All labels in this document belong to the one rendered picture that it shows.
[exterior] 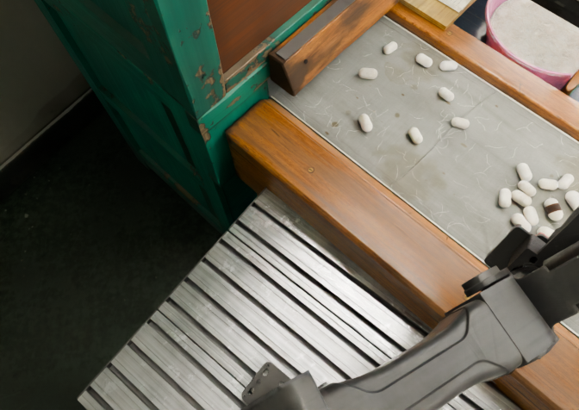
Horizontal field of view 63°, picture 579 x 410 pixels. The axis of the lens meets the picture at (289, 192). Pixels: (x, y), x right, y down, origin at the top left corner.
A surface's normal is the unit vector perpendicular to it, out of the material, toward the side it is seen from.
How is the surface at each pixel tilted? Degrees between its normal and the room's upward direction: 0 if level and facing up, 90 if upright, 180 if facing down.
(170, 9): 90
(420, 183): 0
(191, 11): 90
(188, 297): 0
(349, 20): 67
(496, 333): 20
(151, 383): 0
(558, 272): 48
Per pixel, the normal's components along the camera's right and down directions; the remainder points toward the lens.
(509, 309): 0.30, -0.52
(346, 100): -0.01, -0.40
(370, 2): 0.66, 0.40
